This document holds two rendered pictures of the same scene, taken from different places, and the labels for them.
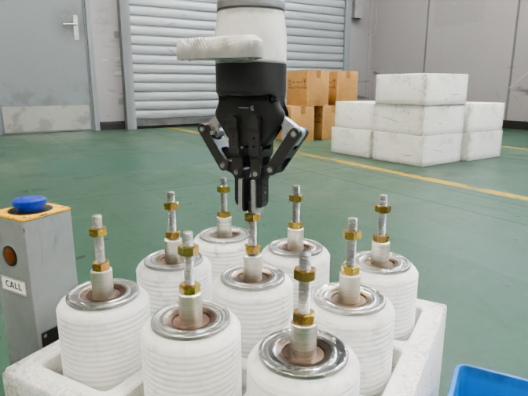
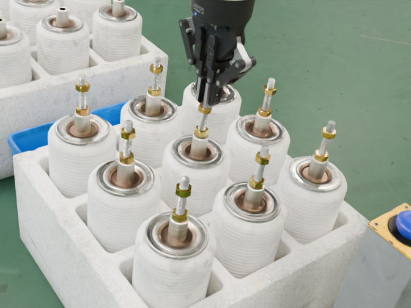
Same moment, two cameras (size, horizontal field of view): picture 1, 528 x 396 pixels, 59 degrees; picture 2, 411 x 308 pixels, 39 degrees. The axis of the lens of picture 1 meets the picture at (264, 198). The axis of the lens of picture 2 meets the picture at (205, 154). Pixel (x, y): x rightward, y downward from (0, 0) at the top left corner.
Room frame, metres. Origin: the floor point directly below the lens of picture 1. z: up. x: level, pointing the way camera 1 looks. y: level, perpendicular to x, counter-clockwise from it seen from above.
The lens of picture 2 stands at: (1.13, 0.23, 0.74)
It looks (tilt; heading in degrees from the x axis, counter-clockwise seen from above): 37 degrees down; 198
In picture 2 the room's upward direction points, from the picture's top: 9 degrees clockwise
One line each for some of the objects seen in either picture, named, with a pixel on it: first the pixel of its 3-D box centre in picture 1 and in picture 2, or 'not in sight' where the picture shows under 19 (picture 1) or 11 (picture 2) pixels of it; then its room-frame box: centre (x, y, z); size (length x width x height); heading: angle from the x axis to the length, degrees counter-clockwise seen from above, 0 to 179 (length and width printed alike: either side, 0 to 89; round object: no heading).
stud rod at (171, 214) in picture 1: (171, 221); (259, 170); (0.57, 0.12, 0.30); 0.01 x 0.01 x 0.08
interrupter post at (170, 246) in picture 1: (173, 250); (254, 194); (0.57, 0.12, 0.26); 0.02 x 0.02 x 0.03
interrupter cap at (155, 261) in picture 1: (174, 259); (252, 201); (0.57, 0.12, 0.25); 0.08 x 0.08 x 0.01
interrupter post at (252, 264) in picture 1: (252, 266); (199, 144); (0.52, 0.01, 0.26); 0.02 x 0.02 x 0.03
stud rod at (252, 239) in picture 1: (252, 233); (203, 120); (0.52, 0.01, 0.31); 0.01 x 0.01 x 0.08
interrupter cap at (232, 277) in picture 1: (252, 277); (198, 151); (0.52, 0.01, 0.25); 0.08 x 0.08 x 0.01
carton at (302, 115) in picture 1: (293, 122); not in sight; (4.21, -0.26, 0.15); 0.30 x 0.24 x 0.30; 31
